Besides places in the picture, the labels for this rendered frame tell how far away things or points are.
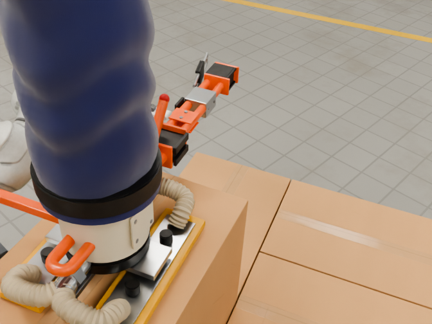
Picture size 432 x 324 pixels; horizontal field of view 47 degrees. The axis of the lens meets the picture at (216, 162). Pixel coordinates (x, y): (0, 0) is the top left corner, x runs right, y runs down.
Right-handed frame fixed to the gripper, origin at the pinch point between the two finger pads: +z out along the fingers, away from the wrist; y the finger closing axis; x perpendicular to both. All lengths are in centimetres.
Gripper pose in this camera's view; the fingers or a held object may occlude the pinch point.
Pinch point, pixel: (164, 139)
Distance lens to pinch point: 116.1
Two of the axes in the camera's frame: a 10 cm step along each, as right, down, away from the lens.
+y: -0.5, 7.8, 6.2
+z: 9.3, 2.7, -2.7
